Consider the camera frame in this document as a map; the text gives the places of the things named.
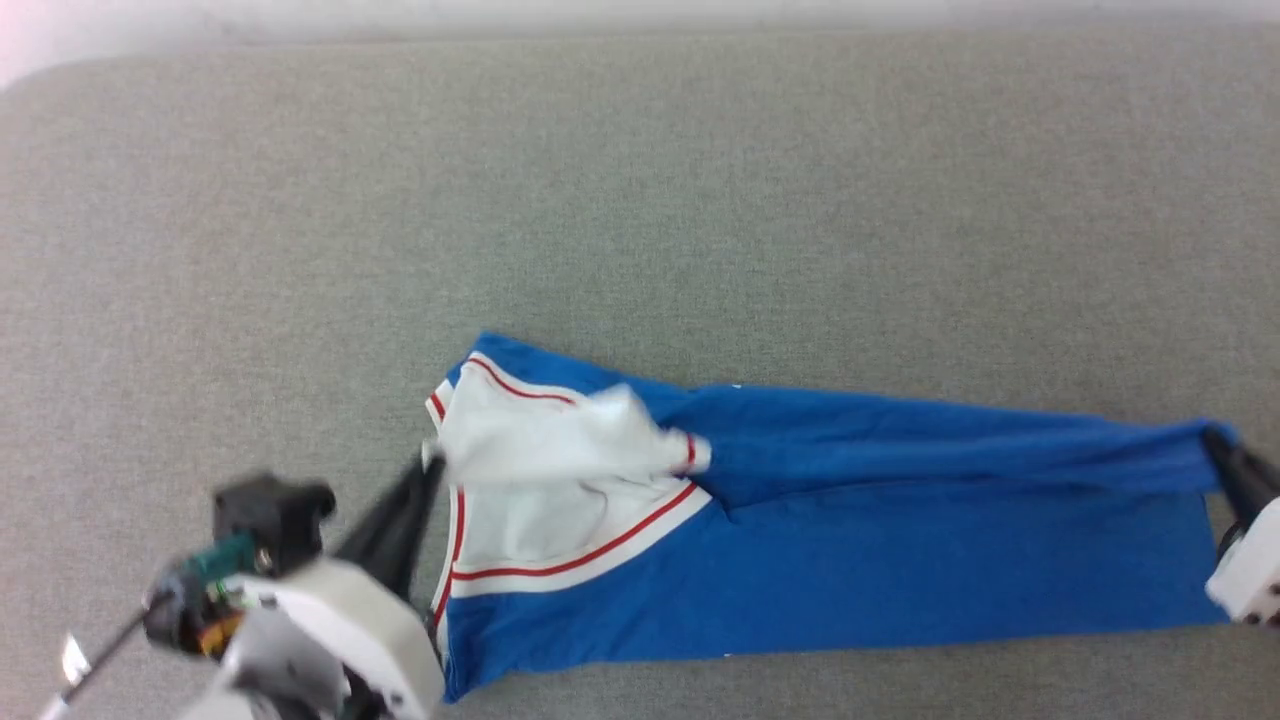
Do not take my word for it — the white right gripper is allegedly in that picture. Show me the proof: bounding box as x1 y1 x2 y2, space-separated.
1201 426 1280 628

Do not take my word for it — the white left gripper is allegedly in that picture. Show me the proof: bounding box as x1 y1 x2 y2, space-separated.
222 455 448 720

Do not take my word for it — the blue and white garment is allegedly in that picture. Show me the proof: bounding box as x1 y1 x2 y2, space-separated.
424 331 1243 703

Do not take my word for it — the thin black cable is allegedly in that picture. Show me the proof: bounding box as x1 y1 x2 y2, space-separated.
38 592 176 720

